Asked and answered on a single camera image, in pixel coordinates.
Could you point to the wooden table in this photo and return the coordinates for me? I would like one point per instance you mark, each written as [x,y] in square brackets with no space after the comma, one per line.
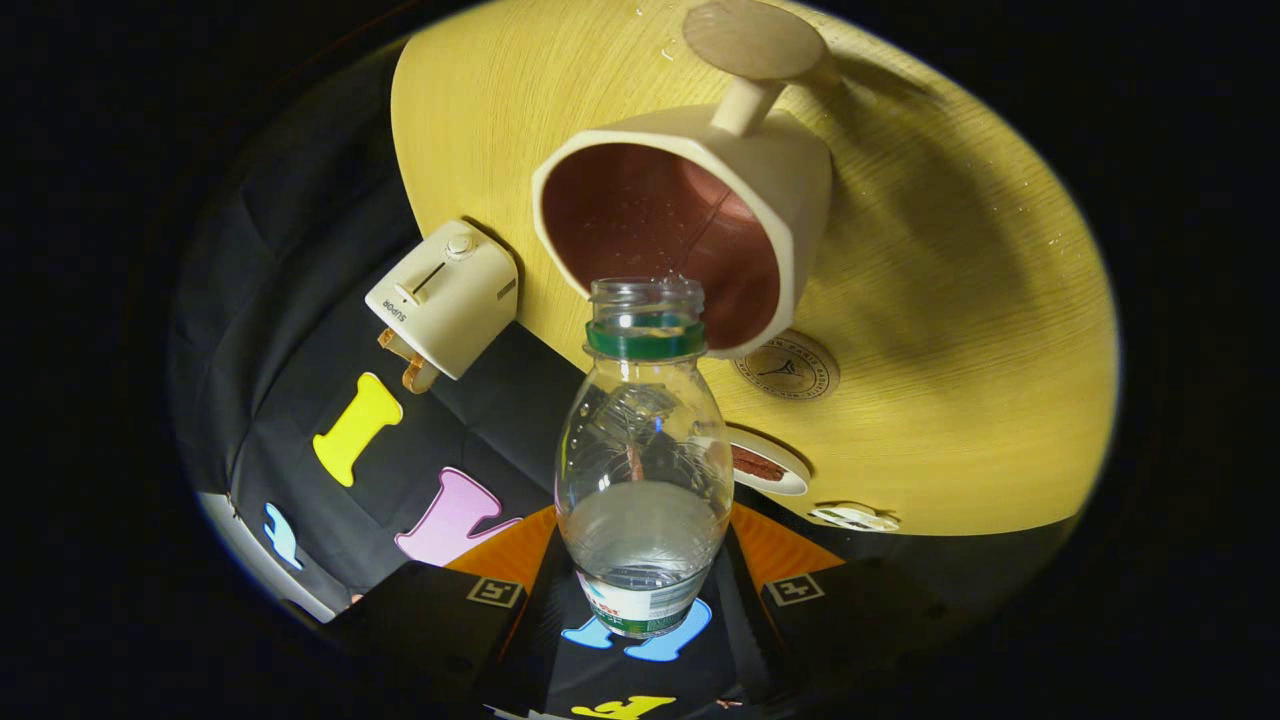
[950,350]

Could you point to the round cork coaster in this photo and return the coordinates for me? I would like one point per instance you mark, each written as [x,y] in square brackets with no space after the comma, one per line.
[800,372]

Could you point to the white toaster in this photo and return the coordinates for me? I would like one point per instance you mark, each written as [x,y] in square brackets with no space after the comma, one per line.
[450,300]

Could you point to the black backdrop cloth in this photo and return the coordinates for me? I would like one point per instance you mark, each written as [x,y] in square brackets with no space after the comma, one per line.
[300,300]

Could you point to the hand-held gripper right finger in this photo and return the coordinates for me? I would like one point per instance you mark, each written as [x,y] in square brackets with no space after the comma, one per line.
[745,630]

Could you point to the red meat steak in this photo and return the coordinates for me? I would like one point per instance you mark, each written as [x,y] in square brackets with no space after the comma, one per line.
[758,465]

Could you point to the clear plastic juice bottle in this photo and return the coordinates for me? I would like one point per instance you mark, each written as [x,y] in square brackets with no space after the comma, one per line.
[640,450]

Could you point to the beige cup with pink inside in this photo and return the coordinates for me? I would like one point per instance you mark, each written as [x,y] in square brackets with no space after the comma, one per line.
[790,180]

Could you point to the white round plate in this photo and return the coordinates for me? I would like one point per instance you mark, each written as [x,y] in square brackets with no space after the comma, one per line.
[790,478]

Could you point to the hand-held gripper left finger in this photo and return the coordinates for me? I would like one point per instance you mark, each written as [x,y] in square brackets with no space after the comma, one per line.
[525,640]

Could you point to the toasted bread slice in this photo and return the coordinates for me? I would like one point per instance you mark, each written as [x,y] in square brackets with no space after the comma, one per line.
[390,340]
[420,375]

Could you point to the white seasoning tray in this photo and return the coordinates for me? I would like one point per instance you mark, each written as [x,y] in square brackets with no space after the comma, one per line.
[855,518]

